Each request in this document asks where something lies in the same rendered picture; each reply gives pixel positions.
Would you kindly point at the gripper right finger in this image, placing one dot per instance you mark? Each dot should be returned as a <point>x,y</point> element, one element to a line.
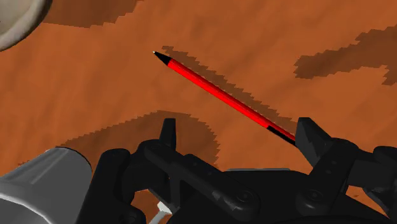
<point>328,161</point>

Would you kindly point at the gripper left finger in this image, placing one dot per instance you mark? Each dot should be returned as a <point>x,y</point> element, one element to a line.
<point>201,176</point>

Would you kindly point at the red and black pen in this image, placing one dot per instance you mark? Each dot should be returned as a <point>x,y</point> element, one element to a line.
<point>217,90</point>

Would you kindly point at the grey metal cylinder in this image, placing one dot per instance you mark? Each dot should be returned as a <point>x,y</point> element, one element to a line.
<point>40,189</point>

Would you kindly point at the white round bowl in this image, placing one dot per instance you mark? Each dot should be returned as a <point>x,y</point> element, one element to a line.
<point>15,18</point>

